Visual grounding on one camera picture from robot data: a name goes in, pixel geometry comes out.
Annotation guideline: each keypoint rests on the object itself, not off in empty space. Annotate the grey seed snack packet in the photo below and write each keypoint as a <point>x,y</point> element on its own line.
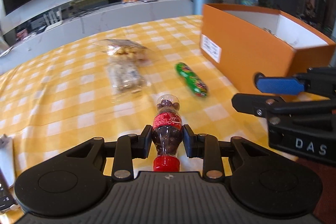
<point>125,77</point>

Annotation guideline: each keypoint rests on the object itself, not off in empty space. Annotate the yellow checkered tablecloth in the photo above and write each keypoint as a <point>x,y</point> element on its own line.
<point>64,97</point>

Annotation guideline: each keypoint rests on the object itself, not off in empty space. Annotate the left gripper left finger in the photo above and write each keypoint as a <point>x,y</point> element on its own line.
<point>129,147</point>

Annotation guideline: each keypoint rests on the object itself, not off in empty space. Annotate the white wifi router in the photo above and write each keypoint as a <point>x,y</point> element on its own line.
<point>53,18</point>

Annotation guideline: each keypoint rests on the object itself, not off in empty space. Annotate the cola bottle candy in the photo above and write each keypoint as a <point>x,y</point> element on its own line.
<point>167,134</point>

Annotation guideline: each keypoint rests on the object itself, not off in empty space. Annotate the white marble tv console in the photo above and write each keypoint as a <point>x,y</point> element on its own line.
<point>101,20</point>

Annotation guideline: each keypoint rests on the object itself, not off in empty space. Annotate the orange cardboard box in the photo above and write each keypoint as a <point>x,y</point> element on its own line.
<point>241,41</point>

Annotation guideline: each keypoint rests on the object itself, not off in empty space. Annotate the black smartphone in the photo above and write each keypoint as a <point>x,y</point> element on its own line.
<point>7,201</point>

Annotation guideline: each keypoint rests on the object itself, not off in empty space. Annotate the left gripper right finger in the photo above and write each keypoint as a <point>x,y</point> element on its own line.
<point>207,148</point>

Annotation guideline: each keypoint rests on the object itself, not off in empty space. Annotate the green candy tube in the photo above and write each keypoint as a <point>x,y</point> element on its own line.
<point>196,85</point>

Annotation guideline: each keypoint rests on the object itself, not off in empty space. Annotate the yellow popcorn snack bag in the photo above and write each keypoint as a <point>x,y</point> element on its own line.
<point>120,51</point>

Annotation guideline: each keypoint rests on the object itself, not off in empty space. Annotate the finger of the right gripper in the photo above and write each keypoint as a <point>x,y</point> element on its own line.
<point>253,104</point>
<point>278,85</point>

